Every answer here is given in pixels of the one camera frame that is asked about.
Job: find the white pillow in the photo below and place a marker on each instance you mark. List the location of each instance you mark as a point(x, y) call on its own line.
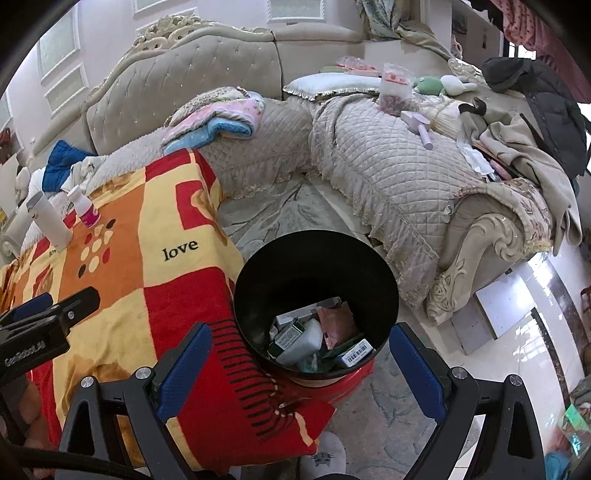
point(332, 85)

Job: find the clear red-print plastic bag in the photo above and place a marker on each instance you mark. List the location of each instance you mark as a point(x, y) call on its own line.
point(396, 90)

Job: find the green plush toy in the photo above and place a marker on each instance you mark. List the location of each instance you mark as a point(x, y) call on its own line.
point(443, 85)

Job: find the white board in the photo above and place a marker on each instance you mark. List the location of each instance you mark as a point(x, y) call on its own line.
point(498, 314)

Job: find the grey green curtain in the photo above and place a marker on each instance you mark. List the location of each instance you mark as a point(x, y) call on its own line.
point(397, 23)

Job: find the beige tufted sofa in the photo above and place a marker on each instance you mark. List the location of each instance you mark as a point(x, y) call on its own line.
point(184, 78)

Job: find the blue cloth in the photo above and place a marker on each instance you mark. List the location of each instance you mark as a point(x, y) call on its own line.
point(64, 164)

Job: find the beige quilted sofa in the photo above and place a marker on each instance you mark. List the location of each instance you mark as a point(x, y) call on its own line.
point(392, 170)

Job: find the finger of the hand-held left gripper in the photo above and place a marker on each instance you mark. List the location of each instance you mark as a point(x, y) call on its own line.
point(76, 307)
point(27, 308)

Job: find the pink packets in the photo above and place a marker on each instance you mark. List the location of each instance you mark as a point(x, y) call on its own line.
point(360, 65)

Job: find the pink packet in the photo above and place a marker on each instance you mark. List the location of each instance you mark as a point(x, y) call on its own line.
point(339, 325)

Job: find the tall white bottle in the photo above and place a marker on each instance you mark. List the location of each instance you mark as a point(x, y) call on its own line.
point(48, 219)

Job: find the folded pink blue towels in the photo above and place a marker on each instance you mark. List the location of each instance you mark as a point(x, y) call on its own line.
point(217, 120)

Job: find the beige coat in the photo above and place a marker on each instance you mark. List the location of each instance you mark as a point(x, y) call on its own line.
point(521, 152)

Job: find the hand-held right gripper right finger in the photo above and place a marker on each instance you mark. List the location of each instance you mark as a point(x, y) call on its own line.
point(415, 369)

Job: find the small white pink-label bottle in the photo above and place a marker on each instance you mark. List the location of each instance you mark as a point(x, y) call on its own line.
point(83, 207)

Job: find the red orange printed blanket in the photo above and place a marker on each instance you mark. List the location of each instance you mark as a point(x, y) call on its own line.
point(152, 286)

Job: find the purple handheld lint remover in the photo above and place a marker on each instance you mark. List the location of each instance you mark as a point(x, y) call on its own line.
point(415, 127)

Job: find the red dotted curtain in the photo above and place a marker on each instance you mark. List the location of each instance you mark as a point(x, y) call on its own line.
point(531, 27)

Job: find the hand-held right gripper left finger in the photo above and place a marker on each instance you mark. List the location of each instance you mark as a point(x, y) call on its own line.
point(184, 369)

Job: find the black round trash bin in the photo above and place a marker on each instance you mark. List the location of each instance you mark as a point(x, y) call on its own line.
point(286, 277)

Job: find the small green carton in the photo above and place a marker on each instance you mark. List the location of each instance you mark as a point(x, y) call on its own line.
point(287, 337)

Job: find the white plush slipper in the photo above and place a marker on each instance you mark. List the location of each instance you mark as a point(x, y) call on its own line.
point(323, 454)

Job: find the black jacket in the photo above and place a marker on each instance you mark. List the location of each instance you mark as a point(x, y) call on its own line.
point(545, 106)

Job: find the red plastic basin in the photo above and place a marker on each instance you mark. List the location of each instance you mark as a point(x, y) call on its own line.
point(332, 381)

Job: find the person's left hand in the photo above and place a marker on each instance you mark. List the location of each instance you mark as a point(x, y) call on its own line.
point(34, 406)

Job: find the teal tissue pack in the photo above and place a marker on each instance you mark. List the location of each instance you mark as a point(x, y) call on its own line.
point(316, 363)

